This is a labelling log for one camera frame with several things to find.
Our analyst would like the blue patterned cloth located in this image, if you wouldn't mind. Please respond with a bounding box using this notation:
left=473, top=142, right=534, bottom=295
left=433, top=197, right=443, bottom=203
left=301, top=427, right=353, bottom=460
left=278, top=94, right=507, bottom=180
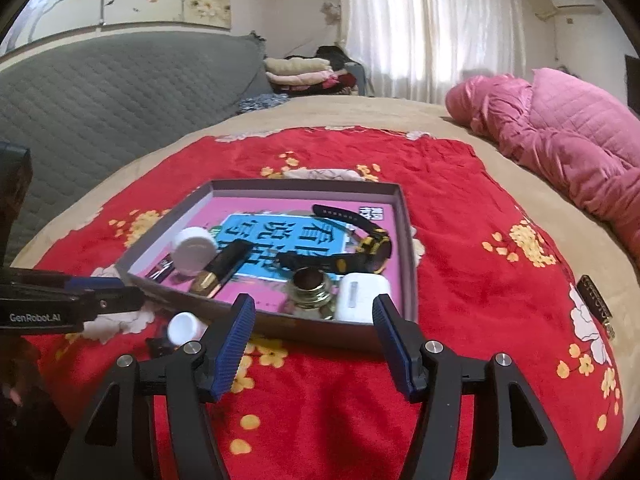
left=237, top=92, right=291, bottom=113

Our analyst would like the beige bed sheet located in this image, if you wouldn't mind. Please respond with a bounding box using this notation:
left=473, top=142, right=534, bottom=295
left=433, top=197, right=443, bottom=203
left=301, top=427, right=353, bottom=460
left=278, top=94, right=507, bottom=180
left=10, top=95, right=640, bottom=361

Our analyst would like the white pill bottle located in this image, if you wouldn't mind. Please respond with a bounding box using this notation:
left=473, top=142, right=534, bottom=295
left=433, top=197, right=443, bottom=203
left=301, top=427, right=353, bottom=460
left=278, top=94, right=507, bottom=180
left=167, top=312, right=209, bottom=347

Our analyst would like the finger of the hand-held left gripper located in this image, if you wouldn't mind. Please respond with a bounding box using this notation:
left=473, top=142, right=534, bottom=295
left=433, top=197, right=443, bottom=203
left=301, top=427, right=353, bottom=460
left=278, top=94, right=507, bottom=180
left=79, top=285, right=147, bottom=323
left=6, top=266, right=127, bottom=301

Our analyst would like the black and yellow wristwatch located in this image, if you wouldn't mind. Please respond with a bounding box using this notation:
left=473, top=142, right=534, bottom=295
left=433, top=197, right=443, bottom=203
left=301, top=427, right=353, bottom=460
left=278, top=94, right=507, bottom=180
left=276, top=203, right=393, bottom=277

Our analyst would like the grey cardboard box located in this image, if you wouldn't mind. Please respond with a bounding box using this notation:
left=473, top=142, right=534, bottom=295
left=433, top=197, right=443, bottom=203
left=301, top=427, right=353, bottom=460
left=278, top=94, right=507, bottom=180
left=115, top=179, right=418, bottom=353

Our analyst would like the grey quilted cover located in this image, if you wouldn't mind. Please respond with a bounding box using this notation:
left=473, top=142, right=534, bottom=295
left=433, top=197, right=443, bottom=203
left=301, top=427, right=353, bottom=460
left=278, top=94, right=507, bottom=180
left=0, top=30, right=273, bottom=266

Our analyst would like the black and gold lighter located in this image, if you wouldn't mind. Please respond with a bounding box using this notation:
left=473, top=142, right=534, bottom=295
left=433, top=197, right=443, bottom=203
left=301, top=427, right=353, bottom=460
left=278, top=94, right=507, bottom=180
left=190, top=240, right=252, bottom=297

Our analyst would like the pink book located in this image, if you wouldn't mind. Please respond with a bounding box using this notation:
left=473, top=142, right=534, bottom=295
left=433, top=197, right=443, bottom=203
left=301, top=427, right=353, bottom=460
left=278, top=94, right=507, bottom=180
left=145, top=197, right=401, bottom=321

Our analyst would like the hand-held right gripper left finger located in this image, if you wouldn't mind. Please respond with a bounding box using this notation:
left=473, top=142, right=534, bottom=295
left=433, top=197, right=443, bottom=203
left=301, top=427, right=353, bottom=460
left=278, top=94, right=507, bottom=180
left=54, top=292, right=257, bottom=480

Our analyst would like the small black object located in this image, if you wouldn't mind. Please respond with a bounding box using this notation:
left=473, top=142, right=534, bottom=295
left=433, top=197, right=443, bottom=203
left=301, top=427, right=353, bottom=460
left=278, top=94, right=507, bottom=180
left=145, top=336, right=173, bottom=359

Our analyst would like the pink padded jacket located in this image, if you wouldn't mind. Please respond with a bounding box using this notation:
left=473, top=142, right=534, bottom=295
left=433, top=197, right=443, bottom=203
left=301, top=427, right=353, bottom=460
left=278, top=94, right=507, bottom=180
left=445, top=67, right=640, bottom=256

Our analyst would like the black screen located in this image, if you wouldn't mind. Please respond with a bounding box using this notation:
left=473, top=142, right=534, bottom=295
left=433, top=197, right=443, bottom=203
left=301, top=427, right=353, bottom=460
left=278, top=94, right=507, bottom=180
left=624, top=54, right=640, bottom=113

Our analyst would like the white ribbed ramekin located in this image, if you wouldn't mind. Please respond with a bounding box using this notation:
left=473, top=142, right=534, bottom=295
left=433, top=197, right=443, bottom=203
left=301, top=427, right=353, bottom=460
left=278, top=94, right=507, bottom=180
left=172, top=227, right=218, bottom=277

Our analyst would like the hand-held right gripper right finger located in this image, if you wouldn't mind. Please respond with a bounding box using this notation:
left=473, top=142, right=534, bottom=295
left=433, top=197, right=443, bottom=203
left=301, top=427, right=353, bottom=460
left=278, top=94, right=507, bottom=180
left=372, top=292, right=576, bottom=480

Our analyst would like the chrome pipe fitting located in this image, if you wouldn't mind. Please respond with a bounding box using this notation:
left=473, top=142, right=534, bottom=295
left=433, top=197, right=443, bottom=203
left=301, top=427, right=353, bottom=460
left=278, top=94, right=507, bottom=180
left=284, top=267, right=337, bottom=320

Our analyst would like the red floral blanket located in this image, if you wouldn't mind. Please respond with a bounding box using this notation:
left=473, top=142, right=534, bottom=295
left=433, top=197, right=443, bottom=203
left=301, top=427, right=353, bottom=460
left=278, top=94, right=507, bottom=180
left=22, top=127, right=626, bottom=480

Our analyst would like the white curtain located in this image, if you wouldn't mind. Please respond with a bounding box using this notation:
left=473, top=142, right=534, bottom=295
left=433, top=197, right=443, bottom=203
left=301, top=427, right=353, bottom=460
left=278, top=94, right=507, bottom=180
left=340, top=0, right=526, bottom=106

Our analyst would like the pile of folded clothes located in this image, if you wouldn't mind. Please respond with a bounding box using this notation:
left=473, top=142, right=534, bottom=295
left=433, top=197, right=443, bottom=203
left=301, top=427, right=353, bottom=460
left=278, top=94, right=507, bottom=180
left=263, top=46, right=368, bottom=96

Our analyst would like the white earbuds case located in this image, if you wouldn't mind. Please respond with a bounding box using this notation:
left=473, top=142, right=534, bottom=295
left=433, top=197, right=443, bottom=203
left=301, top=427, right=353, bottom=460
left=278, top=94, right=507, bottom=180
left=333, top=272, right=392, bottom=324

